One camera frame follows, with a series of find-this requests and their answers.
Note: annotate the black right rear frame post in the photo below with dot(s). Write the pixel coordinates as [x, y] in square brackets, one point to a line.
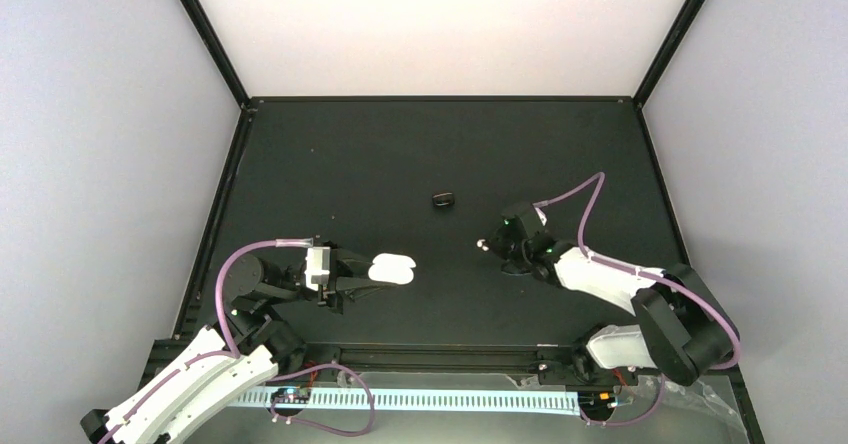
[682, 22]

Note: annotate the black earbud charging case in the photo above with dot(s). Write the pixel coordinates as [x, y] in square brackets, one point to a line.
[443, 200]

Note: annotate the black left rear frame post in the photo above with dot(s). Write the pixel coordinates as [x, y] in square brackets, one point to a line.
[209, 37]

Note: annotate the white earbud charging case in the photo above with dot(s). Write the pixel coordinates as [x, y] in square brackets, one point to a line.
[393, 269]

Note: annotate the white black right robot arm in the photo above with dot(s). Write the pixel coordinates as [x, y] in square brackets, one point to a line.
[680, 329]

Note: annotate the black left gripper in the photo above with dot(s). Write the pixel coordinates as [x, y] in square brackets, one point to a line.
[344, 267]

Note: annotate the clear plastic sheet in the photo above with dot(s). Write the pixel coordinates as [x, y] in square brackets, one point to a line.
[716, 409]

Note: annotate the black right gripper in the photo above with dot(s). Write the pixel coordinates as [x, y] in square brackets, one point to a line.
[494, 241]

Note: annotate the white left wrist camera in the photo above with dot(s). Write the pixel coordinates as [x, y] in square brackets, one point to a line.
[317, 268]

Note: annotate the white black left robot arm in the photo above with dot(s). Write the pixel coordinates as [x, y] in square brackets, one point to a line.
[249, 344]

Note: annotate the white slotted cable duct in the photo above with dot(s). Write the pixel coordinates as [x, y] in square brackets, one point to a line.
[439, 400]

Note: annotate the black front mounting rail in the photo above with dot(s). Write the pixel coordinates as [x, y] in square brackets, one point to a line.
[551, 365]

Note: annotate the black frame post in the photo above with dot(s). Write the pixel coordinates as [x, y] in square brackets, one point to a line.
[682, 22]
[209, 37]

